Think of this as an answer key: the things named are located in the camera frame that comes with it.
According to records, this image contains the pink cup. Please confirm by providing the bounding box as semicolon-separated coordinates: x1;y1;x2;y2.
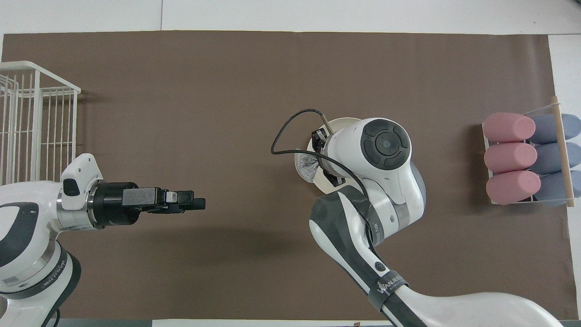
482;112;537;143
484;142;538;175
486;170;542;205

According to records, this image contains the brown table mat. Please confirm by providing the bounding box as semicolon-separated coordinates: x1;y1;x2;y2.
0;30;578;321

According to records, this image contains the blue cup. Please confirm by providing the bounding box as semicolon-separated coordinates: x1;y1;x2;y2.
533;170;581;207
532;114;581;145
535;142;581;175

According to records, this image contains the silver mesh scouring sponge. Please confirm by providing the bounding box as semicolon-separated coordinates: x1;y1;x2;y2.
295;151;322;183

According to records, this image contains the white wire basket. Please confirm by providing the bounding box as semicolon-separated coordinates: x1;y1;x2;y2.
0;61;82;187

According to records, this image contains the clear cup rack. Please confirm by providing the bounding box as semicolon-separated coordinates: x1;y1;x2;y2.
482;102;577;206

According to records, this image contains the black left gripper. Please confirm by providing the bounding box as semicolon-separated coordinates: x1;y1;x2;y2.
88;181;206;228

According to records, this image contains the cream round plate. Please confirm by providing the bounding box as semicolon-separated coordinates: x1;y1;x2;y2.
306;117;364;197

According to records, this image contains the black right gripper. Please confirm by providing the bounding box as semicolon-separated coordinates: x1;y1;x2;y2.
311;128;346;188

